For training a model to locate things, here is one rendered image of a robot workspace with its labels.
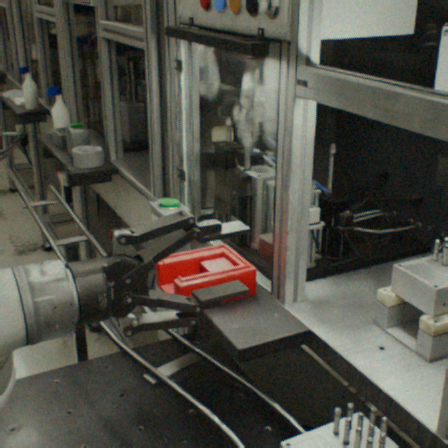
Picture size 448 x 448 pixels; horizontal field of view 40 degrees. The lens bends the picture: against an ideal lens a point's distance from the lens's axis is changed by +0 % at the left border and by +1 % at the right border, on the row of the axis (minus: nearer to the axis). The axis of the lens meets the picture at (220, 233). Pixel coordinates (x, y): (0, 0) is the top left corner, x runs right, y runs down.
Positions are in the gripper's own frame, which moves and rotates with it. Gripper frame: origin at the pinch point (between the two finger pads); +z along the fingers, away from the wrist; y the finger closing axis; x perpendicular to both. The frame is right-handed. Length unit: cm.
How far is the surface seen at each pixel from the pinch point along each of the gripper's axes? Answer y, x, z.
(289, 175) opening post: 3.3, 18.8, 21.4
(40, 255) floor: -112, 263, 18
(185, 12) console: 27, 58, 20
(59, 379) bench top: -44, 47, -15
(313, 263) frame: -19.0, 26.8, 33.2
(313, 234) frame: -12.0, 25.5, 31.8
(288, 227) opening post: -6.0, 18.5, 21.5
